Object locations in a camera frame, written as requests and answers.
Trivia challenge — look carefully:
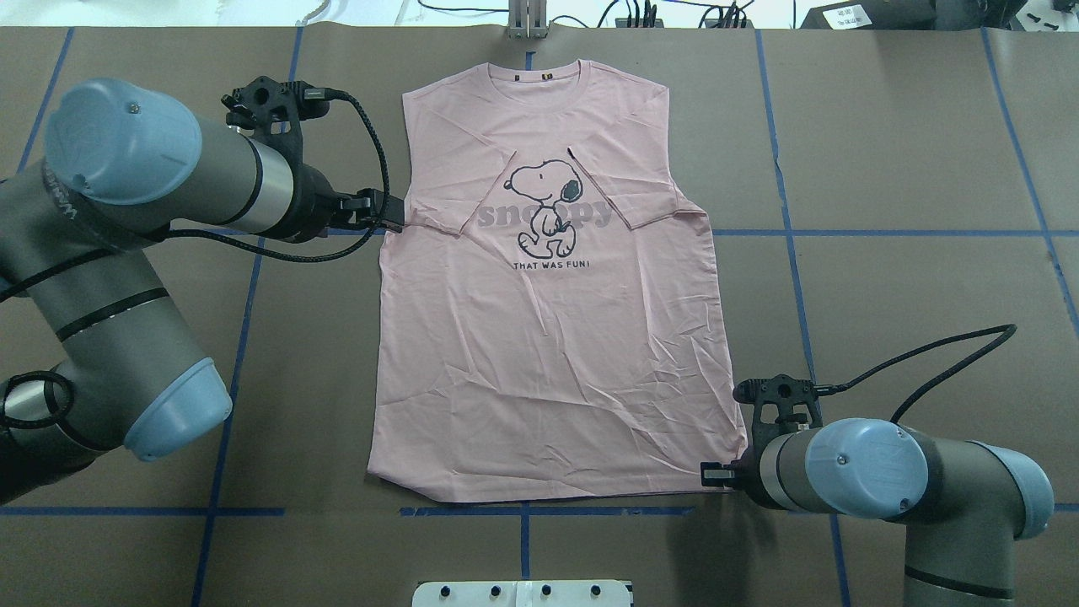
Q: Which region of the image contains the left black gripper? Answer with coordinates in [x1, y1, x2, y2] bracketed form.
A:
[287, 164, 405, 242]

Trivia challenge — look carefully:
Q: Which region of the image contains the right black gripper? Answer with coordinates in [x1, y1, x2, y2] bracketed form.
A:
[701, 447, 789, 507]

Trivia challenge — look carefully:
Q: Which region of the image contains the pink snoopy t-shirt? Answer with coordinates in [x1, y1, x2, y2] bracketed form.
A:
[367, 59, 749, 503]

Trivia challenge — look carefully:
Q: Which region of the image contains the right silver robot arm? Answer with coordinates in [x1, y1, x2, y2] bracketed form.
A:
[699, 418, 1055, 606]

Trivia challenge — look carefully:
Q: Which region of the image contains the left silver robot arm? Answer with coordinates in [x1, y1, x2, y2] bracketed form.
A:
[1, 77, 407, 503]

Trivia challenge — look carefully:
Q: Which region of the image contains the black power strip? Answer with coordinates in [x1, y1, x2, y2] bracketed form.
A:
[614, 1, 663, 30]

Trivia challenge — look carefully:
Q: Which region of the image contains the black box with label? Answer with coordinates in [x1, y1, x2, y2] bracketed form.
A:
[800, 1, 961, 30]

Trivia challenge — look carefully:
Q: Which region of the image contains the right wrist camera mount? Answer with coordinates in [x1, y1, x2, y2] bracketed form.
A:
[733, 375, 824, 459]

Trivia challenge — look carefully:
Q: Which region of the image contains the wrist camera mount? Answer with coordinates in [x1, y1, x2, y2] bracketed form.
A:
[733, 375, 824, 459]
[221, 75, 329, 163]

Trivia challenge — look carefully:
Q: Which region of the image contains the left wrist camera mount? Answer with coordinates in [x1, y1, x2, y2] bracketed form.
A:
[221, 75, 329, 163]

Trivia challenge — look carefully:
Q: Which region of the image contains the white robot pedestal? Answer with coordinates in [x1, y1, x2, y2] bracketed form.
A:
[411, 579, 636, 606]

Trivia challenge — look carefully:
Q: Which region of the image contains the black table cable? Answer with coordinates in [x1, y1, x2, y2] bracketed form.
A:
[416, 0, 509, 18]

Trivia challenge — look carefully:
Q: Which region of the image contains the aluminium frame post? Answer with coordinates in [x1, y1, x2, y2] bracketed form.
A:
[506, 0, 550, 40]

